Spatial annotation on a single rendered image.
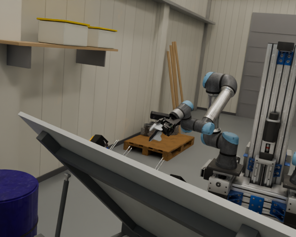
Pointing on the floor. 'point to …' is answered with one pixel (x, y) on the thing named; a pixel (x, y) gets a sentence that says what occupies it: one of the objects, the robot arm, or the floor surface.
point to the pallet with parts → (178, 146)
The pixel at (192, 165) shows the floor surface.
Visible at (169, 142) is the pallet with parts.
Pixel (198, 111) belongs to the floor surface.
